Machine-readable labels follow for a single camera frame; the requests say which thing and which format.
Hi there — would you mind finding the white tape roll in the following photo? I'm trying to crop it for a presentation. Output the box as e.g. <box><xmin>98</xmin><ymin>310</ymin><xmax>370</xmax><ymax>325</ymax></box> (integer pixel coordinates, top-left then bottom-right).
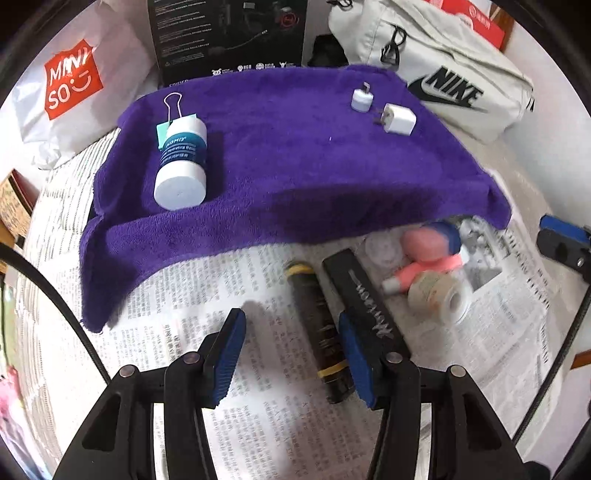
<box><xmin>408</xmin><ymin>271</ymin><xmax>473</xmax><ymax>325</ymax></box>

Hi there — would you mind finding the pink white tube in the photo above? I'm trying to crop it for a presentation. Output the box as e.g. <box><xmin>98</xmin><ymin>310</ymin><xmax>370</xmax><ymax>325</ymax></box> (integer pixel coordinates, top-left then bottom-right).
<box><xmin>380</xmin><ymin>244</ymin><xmax>471</xmax><ymax>296</ymax></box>

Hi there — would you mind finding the black lettered box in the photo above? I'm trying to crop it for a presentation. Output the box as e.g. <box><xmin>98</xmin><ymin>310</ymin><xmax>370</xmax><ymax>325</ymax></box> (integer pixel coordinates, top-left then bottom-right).
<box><xmin>322</xmin><ymin>248</ymin><xmax>412</xmax><ymax>359</ymax></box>

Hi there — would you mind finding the black gold-banded tube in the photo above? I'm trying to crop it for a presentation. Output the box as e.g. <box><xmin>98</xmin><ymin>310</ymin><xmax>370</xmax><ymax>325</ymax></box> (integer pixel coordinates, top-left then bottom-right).
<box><xmin>284</xmin><ymin>260</ymin><xmax>355</xmax><ymax>404</ymax></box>

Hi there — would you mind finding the white square charger plug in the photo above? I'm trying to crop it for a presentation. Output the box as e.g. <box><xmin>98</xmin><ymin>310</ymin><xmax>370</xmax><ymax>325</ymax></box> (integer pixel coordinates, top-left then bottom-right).
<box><xmin>374</xmin><ymin>103</ymin><xmax>417</xmax><ymax>136</ymax></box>

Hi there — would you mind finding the small round white adapter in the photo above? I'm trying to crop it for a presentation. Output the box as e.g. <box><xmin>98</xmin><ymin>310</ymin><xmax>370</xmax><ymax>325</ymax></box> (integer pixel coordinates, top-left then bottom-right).
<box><xmin>351</xmin><ymin>82</ymin><xmax>374</xmax><ymax>113</ymax></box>

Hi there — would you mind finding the white blue cylindrical bottle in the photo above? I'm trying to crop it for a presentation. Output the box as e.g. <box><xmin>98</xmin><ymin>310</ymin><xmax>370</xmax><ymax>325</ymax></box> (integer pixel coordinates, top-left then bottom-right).
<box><xmin>153</xmin><ymin>114</ymin><xmax>207</xmax><ymax>211</ymax></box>

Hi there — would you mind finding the green binder clip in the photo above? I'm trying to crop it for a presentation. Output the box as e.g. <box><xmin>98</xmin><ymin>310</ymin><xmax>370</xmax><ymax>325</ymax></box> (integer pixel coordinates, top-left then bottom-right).
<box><xmin>155</xmin><ymin>92</ymin><xmax>184</xmax><ymax>150</ymax></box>

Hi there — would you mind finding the pink bottle blue cap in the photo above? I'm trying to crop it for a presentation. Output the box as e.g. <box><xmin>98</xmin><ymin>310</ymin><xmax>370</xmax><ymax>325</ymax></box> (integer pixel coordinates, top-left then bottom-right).
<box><xmin>401</xmin><ymin>221</ymin><xmax>462</xmax><ymax>263</ymax></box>

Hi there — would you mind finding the newspaper sheet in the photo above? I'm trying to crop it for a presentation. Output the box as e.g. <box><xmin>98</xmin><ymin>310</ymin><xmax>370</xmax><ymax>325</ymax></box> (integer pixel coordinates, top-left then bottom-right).
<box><xmin>22</xmin><ymin>128</ymin><xmax>565</xmax><ymax>480</ymax></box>

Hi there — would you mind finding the clear round plastic lid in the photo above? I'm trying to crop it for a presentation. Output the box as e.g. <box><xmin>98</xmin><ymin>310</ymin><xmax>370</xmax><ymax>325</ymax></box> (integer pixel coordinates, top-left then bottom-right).
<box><xmin>365</xmin><ymin>231</ymin><xmax>405</xmax><ymax>268</ymax></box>

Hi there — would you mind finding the white Nike waist bag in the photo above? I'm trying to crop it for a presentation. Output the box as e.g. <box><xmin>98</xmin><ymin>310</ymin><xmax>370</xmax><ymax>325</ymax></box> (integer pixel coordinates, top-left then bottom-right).
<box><xmin>329</xmin><ymin>1</ymin><xmax>535</xmax><ymax>142</ymax></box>

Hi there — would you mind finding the red paper shopping bag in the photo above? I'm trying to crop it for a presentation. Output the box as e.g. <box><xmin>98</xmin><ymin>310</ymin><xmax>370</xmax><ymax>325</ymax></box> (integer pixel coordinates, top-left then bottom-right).
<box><xmin>428</xmin><ymin>0</ymin><xmax>505</xmax><ymax>50</ymax></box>

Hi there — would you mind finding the patterned brown book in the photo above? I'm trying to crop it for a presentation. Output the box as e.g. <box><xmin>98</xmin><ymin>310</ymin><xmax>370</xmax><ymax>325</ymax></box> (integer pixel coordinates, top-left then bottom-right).
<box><xmin>0</xmin><ymin>169</ymin><xmax>39</xmax><ymax>238</ymax></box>

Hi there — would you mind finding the purple towel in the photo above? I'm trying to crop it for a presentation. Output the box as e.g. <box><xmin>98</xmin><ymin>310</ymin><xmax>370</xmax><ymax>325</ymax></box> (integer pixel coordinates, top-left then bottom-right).
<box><xmin>80</xmin><ymin>66</ymin><xmax>511</xmax><ymax>333</ymax></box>

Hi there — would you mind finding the white Miniso plastic bag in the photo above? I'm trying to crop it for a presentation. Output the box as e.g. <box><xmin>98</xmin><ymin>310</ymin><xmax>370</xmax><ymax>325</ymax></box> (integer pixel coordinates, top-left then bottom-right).
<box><xmin>8</xmin><ymin>1</ymin><xmax>154</xmax><ymax>170</ymax></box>

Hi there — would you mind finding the black headset box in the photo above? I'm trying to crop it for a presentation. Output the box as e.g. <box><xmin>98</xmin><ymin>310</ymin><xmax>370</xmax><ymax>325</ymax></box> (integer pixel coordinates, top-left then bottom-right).
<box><xmin>147</xmin><ymin>0</ymin><xmax>308</xmax><ymax>86</ymax></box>

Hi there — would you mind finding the black cable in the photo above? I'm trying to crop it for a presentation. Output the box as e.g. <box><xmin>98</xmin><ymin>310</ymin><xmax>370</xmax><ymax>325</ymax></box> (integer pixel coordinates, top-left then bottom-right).
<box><xmin>0</xmin><ymin>241</ymin><xmax>112</xmax><ymax>384</ymax></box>

